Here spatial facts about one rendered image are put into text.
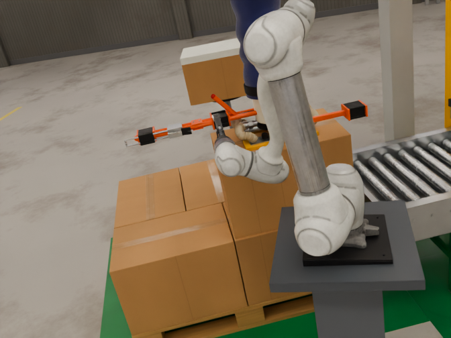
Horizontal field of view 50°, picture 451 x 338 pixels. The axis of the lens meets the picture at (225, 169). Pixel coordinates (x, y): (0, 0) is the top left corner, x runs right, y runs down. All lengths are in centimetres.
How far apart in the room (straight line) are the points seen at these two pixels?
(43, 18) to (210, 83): 849
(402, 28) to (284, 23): 217
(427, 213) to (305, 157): 104
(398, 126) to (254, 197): 172
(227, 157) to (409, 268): 72
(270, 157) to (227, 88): 228
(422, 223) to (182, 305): 120
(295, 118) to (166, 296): 131
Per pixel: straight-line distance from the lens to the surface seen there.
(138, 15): 1121
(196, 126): 225
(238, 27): 217
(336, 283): 169
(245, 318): 260
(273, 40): 134
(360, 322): 198
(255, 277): 246
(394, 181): 266
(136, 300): 247
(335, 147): 223
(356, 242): 179
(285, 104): 143
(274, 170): 184
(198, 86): 405
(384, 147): 293
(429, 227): 245
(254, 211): 227
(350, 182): 169
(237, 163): 177
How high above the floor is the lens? 183
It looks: 25 degrees down
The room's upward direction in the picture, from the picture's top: 12 degrees counter-clockwise
